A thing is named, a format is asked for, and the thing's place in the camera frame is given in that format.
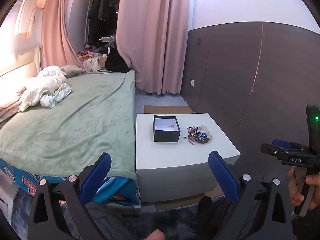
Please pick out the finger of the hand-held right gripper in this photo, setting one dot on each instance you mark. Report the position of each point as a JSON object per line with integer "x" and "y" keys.
{"x": 270, "y": 148}
{"x": 282, "y": 143}

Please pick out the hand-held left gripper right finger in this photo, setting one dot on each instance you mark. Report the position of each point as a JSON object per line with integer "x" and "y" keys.
{"x": 222, "y": 177}

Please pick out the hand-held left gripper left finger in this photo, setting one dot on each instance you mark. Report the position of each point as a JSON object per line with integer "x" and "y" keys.
{"x": 98, "y": 177}

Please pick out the blue bead ornament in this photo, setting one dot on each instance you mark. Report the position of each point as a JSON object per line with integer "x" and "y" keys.
{"x": 201, "y": 137}

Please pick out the white crystal ornament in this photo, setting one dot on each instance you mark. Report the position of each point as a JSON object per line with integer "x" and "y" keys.
{"x": 206, "y": 129}

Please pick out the black jewelry box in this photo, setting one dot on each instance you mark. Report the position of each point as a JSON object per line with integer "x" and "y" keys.
{"x": 165, "y": 135}

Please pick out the person's right hand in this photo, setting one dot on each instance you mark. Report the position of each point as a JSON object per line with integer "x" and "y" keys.
{"x": 293, "y": 190}

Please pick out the person's left hand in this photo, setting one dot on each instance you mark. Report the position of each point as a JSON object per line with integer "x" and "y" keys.
{"x": 155, "y": 235}

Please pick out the blue printed bed sheet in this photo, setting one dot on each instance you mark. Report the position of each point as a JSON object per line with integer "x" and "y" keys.
{"x": 122, "y": 192}

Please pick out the grey trouser leg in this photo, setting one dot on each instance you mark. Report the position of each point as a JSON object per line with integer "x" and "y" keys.
{"x": 107, "y": 220}

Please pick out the white cube table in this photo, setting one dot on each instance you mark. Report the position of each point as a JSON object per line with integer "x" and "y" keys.
{"x": 175, "y": 155}

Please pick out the green blanket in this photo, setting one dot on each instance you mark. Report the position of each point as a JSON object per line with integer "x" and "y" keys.
{"x": 82, "y": 120}

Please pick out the cardboard sheet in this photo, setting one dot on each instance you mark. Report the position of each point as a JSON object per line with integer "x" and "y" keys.
{"x": 167, "y": 110}

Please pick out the white duvet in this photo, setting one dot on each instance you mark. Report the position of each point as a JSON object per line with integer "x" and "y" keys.
{"x": 42, "y": 90}

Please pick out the grey pillow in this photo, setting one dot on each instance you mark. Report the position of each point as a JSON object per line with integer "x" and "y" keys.
{"x": 72, "y": 70}

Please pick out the pink blanket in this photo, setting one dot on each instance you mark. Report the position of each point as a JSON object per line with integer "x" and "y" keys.
{"x": 10, "y": 105}

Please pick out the black bag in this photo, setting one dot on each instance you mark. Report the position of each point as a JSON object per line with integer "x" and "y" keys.
{"x": 115, "y": 62}

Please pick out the pile of clothes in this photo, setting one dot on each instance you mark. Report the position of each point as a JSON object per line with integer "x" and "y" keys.
{"x": 92, "y": 60}

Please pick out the white drying rack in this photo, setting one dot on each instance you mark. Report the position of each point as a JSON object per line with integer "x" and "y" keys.
{"x": 108, "y": 40}

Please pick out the beige headboard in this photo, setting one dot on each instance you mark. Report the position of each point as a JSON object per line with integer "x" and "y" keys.
{"x": 17, "y": 65}

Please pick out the narrow pink curtain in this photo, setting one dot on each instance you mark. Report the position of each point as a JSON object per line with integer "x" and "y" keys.
{"x": 56, "y": 30}

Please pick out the wide pink curtain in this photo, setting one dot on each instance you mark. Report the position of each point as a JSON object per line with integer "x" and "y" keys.
{"x": 150, "y": 30}

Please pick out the hanging dark clothes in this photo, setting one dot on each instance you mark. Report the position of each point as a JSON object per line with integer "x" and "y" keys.
{"x": 100, "y": 12}

